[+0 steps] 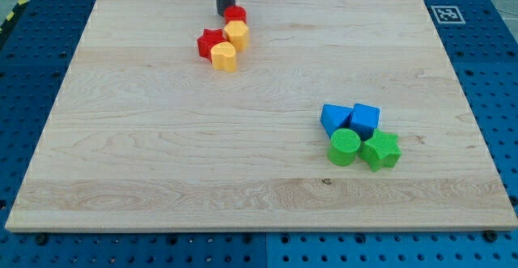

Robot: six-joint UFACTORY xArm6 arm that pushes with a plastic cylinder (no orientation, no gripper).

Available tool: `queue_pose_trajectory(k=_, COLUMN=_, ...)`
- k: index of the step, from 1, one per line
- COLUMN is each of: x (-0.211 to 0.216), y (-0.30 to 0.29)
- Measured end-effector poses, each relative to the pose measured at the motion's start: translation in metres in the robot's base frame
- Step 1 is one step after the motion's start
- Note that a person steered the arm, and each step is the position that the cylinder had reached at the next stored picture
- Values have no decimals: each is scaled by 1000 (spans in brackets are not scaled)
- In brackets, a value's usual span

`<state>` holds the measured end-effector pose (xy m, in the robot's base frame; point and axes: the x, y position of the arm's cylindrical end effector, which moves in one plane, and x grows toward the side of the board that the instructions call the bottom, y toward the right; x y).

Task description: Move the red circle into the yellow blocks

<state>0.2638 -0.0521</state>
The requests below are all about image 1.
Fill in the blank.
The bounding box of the red cylinder block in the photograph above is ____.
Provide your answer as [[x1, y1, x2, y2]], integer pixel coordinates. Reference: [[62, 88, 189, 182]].
[[223, 6, 247, 23]]

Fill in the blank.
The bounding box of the yellow hexagon block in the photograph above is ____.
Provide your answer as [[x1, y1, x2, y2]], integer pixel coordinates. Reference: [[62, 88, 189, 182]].
[[223, 20, 250, 52]]

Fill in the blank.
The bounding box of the red star block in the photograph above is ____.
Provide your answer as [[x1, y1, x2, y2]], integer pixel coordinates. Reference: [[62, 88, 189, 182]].
[[197, 28, 226, 60]]

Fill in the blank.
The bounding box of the yellow heart block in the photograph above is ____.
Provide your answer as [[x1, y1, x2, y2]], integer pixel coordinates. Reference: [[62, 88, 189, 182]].
[[210, 41, 237, 72]]

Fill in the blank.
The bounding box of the light wooden board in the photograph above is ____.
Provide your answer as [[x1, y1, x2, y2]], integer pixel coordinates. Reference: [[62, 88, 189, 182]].
[[6, 0, 517, 232]]

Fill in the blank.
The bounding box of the blue triangle block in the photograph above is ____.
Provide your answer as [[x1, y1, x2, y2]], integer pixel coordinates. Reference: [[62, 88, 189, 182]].
[[320, 104, 353, 138]]

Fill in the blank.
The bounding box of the blue cube block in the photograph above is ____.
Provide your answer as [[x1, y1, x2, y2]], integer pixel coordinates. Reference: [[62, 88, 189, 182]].
[[350, 104, 380, 141]]

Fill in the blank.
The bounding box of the green cylinder block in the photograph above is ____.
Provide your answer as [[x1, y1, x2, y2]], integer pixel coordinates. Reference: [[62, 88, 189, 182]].
[[327, 128, 361, 166]]

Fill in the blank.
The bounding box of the black yellow hazard tape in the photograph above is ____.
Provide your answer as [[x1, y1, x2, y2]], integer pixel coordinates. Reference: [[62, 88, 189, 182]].
[[1, 0, 30, 34]]

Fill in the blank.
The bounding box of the white fiducial marker tag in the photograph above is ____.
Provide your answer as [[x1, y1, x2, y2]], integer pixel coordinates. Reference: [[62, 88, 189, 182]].
[[431, 6, 465, 24]]

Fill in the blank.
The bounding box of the green star block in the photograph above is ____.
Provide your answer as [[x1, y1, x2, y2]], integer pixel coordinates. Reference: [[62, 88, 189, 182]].
[[359, 129, 401, 172]]

